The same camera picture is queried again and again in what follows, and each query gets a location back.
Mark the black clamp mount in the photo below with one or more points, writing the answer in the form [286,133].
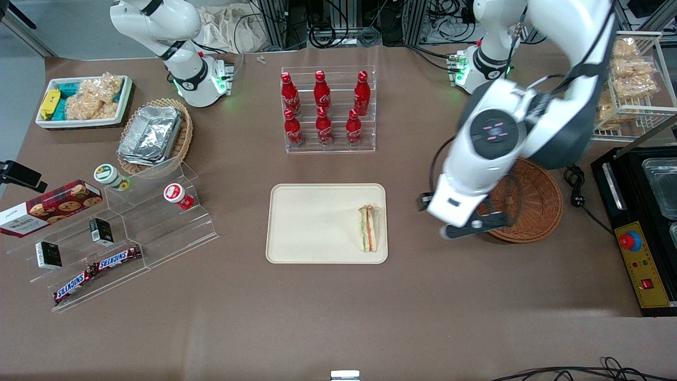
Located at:
[21,176]

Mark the white cloth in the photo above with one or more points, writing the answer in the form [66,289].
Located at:
[232,29]

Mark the cup with green lid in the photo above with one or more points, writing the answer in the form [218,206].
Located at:
[108,175]

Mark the large metal pan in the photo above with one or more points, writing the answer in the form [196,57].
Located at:
[664,185]

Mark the clear acrylic bottle rack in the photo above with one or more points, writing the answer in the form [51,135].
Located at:
[338,143]

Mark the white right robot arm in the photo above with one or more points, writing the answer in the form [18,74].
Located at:
[169,26]

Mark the cup with red lid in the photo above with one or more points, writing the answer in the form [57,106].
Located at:
[175,194]

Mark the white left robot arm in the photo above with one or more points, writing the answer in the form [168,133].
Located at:
[576,32]

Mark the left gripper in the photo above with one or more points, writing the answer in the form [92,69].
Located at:
[421,200]

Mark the snickers bar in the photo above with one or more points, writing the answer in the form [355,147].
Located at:
[74,286]
[119,257]

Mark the red cola bottle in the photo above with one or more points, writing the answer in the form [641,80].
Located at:
[323,128]
[354,128]
[293,129]
[322,91]
[362,95]
[290,95]

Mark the rice cracker snack pack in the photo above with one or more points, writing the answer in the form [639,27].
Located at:
[103,86]
[634,87]
[606,111]
[632,67]
[625,48]
[90,108]

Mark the clear acrylic stepped shelf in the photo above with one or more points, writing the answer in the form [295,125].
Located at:
[169,233]

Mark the black sealing machine yellow panel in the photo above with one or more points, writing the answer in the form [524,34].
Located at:
[634,222]

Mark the plastic-wrapped triangle sandwich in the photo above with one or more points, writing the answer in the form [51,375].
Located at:
[369,228]

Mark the cream rectangular tray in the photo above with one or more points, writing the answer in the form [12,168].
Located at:
[312,227]

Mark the white rectangular bin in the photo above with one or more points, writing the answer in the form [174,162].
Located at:
[119,103]

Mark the round brown wicker basket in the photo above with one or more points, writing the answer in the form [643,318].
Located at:
[534,206]

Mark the yellow snack packet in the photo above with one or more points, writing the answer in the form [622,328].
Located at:
[51,103]

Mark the teal snack packet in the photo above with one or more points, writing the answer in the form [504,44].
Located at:
[60,109]
[69,89]

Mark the small black box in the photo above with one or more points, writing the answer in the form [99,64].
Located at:
[48,255]
[101,231]

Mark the stack of foil containers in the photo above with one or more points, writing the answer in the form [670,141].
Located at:
[151,135]

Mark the red tartan cookie box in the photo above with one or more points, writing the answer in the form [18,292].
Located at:
[47,209]

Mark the oval tan wicker basket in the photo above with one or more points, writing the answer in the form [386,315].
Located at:
[185,132]

